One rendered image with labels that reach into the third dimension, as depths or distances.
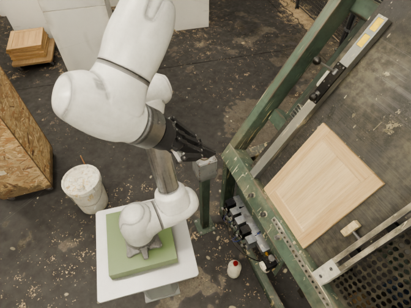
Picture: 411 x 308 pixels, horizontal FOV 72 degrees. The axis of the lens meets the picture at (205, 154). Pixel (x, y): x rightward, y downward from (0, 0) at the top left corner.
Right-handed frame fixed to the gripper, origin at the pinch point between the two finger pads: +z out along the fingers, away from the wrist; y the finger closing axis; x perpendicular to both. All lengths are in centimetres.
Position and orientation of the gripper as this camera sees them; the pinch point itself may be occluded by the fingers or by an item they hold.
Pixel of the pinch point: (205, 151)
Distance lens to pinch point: 78.1
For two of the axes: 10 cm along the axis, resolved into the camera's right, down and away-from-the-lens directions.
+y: -2.6, -8.7, 4.2
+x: -7.9, 4.5, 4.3
